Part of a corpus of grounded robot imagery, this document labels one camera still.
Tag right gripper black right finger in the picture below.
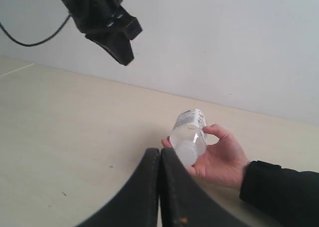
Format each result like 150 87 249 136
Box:
158 148 247 227

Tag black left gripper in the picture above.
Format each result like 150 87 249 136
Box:
61 0 143 66

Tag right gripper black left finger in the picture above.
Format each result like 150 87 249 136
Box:
79 148 160 227

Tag clear bottle white square label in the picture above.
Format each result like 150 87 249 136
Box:
169 109 207 168

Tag person's open bare hand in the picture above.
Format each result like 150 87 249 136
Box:
161 123 251 189

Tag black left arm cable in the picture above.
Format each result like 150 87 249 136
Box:
0 13 72 47

